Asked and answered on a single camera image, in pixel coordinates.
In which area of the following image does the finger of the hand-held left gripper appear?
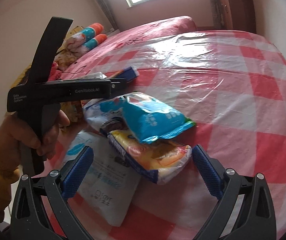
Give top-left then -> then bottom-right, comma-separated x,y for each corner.
110,78 -> 127,91

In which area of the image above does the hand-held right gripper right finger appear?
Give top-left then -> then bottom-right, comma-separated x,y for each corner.
192,144 -> 277,240

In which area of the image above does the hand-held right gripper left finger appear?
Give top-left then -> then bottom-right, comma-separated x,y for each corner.
10,146 -> 95,240

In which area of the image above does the white wet wipes packet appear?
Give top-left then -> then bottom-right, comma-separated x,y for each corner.
67,131 -> 141,227

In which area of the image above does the white blue snack packet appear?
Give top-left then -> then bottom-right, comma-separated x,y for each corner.
83,94 -> 133,136

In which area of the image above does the teal snack packet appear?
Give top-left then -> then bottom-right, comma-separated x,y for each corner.
122,92 -> 196,145

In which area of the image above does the yellow snack packet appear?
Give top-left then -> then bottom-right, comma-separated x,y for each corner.
107,129 -> 192,185

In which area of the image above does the person's left hand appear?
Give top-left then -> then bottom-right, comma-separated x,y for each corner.
0,109 -> 71,168

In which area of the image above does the blue red packet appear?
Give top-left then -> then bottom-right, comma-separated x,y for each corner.
107,66 -> 140,82

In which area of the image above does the small white packet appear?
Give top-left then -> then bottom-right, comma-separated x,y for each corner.
79,72 -> 107,80

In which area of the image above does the yellow floral quilt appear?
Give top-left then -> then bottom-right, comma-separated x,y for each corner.
54,50 -> 80,72

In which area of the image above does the teal orange bolster pillow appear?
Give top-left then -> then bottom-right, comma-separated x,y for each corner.
79,22 -> 104,39
82,34 -> 108,53

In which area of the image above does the bed with pink sheet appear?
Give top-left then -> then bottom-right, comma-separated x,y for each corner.
53,16 -> 198,80

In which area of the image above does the yellow headboard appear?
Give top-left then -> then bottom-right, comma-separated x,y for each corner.
12,25 -> 83,88

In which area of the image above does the red checked plastic tablecloth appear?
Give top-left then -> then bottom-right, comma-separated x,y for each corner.
43,31 -> 286,240

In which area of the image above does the grey curtain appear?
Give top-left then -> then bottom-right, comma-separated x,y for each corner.
88,0 -> 120,32

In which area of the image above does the brown wooden wardrobe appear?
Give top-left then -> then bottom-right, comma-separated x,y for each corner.
212,0 -> 256,34

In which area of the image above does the black cable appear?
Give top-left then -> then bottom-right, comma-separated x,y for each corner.
63,66 -> 86,76

